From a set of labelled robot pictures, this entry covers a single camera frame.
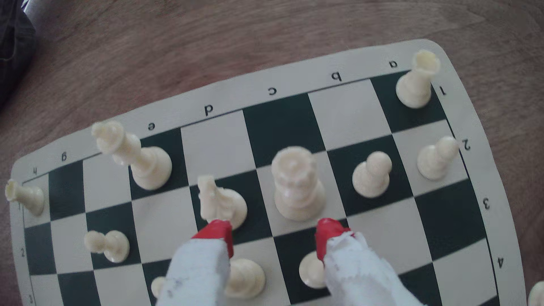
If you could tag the dark fabric item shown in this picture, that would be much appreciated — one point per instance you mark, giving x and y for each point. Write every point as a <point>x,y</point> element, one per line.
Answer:
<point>15,46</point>

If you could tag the white queen chess piece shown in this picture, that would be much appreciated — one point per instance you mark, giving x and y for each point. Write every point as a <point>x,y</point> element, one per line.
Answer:
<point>297,187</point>

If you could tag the white pawn chess piece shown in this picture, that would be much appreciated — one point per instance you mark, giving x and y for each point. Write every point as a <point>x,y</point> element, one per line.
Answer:
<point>112,246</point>
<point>311,270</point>
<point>157,287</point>
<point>433,161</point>
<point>371,178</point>

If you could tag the white knight chess piece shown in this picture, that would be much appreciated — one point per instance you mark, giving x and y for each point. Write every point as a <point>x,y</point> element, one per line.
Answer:
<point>223,206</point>
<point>537,295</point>

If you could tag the white rook chess piece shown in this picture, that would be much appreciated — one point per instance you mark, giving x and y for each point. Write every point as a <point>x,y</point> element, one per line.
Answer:
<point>27,197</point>
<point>413,89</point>

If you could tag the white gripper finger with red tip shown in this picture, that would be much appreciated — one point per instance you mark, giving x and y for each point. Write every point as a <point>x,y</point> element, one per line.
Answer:
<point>357,272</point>
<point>197,272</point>

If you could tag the green and cream chessboard mat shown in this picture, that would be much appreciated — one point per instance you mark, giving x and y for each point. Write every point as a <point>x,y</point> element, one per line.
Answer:
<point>221,144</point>

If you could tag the white king chess piece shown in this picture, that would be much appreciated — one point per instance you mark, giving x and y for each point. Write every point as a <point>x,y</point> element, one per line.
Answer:
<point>146,168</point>

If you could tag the white bishop chess piece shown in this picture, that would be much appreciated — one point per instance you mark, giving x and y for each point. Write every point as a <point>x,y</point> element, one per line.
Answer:
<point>245,278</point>

